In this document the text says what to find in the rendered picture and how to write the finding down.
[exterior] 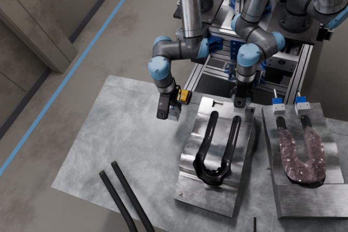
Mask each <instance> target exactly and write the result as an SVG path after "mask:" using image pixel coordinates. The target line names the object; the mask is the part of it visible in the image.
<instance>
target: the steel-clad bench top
mask: <svg viewBox="0 0 348 232"><path fill-rule="evenodd" d="M202 97H206V98H211V99H214V100H215V101H218V102H223V101H225V102H230V103H233V102H232V100H231V99H230V98H225V97H219V96H214V95H209V94H204V93H199V92H194V91H192V94H191V97H190V100H189V102H188V105H185V104H182V111H181V113H180V117H179V120H178V122H177V121H172V120H169V119H166V120H161V119H158V118H157V117H156V115H157V109H158V101H159V98H160V92H159V91H158V90H157V87H156V85H155V84H154V83H149V82H144V81H138V80H133V79H128V78H123V77H118V76H113V75H109V76H108V78H107V79H106V81H105V83H104V85H103V87H102V89H101V91H100V93H99V95H98V97H97V99H96V101H95V103H94V105H93V107H92V109H91V111H90V112H89V114H88V116H87V118H86V120H85V122H84V124H83V126H82V128H81V130H80V132H79V134H78V136H77V138H76V140H75V142H74V144H73V145H72V147H71V149H70V151H69V153H68V155H67V157H66V159H65V161H64V163H63V164H62V166H61V168H60V170H59V172H58V174H57V176H56V178H55V180H54V182H53V184H52V186H51V187H52V188H54V189H57V190H60V191H62V192H65V193H68V194H71V195H73V196H76V197H79V198H81V199H84V200H87V201H89V202H92V203H94V204H97V205H100V206H102V207H105V208H108V209H110V210H113V211H116V212H118V213H121V212H120V211H119V209H118V207H117V205H116V204H115V202H114V200H113V198H112V197H111V195H110V193H109V191H108V190H107V188H106V186H105V184H104V182H103V181H102V179H101V177H100V175H99V174H98V172H99V171H100V170H101V169H103V170H104V171H105V173H106V175H107V176H108V178H109V180H110V182H111V183H112V185H113V187H114V188H115V190H116V192H117V193H118V195H119V197H120V198H121V200H122V201H123V204H124V205H125V207H126V208H127V210H128V212H129V213H130V215H131V217H132V218H134V219H137V220H140V221H141V219H140V217H139V216H138V214H137V212H136V210H135V208H134V206H133V205H132V203H131V201H130V199H129V197H128V195H127V193H126V192H125V190H124V188H123V186H122V184H121V182H120V180H119V179H118V177H117V175H116V173H115V172H114V170H113V168H112V166H111V164H110V162H111V161H112V160H115V161H116V162H117V164H118V166H119V168H120V169H121V171H122V172H123V175H124V176H125V178H126V180H127V181H128V183H129V185H130V187H131V188H132V190H133V192H134V194H135V195H136V197H137V199H138V201H139V202H140V204H141V206H142V208H143V210H144V211H145V213H146V215H147V217H148V218H149V220H150V222H151V224H152V225H153V226H155V227H158V228H161V229H163V230H166V231H169V232H227V231H228V232H254V217H256V232H348V220H305V219H278V216H277V210H276V203H275V198H274V192H273V185H272V178H271V171H270V169H267V167H269V166H270V165H269V158H268V151H267V145H266V137H265V131H264V124H263V117H262V107H263V106H264V105H259V104H254V103H251V104H250V105H249V106H250V107H255V113H254V118H253V123H252V127H251V132H250V136H249V142H248V146H247V149H246V154H245V159H244V163H243V168H242V173H241V178H240V182H239V187H238V191H237V197H236V201H235V206H234V210H233V215H232V218H231V219H229V218H227V217H224V216H221V215H218V214H215V213H212V212H209V211H206V210H203V209H200V208H197V207H194V206H191V205H188V204H185V203H182V202H179V201H176V200H174V199H173V198H172V196H173V193H174V190H175V187H176V184H177V180H178V177H179V174H180V168H179V162H180V158H181V155H182V153H183V150H184V148H185V146H186V144H187V142H188V140H189V138H190V135H191V133H192V130H193V126H194V123H195V120H196V117H197V113H198V109H199V106H200V103H201V100H202ZM324 119H325V122H326V125H327V127H328V129H329V131H330V132H331V134H332V136H333V138H334V140H335V142H336V146H337V150H338V157H339V163H340V168H341V173H342V177H343V181H344V184H348V122H346V121H340V120H335V119H330V118H325V117H324Z"/></svg>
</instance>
